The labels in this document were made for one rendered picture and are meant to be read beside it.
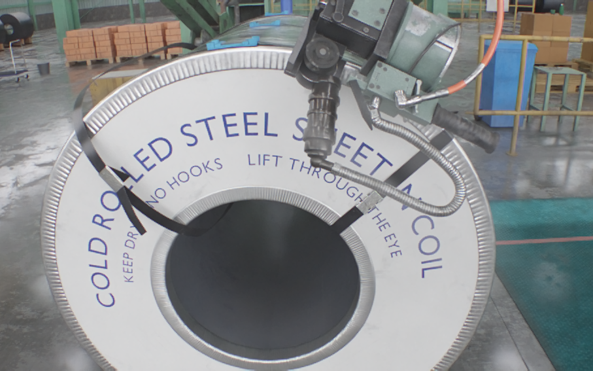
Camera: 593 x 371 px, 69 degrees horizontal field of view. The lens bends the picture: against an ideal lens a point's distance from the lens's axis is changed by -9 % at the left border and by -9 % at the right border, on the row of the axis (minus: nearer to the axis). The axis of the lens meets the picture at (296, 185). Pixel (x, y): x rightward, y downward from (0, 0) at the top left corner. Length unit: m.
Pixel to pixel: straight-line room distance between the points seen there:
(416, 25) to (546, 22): 9.17
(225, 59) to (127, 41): 11.39
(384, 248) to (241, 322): 0.55
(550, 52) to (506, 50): 4.89
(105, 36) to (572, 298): 11.55
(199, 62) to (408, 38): 0.43
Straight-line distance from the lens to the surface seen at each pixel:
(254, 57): 0.99
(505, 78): 5.34
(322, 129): 0.82
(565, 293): 2.74
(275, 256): 1.81
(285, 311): 1.53
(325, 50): 0.83
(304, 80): 0.87
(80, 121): 1.14
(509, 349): 2.29
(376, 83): 0.81
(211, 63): 1.00
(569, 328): 2.50
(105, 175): 1.10
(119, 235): 1.22
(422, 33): 0.84
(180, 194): 1.11
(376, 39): 0.84
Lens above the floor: 1.48
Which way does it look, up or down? 23 degrees down
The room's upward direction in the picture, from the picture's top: 2 degrees counter-clockwise
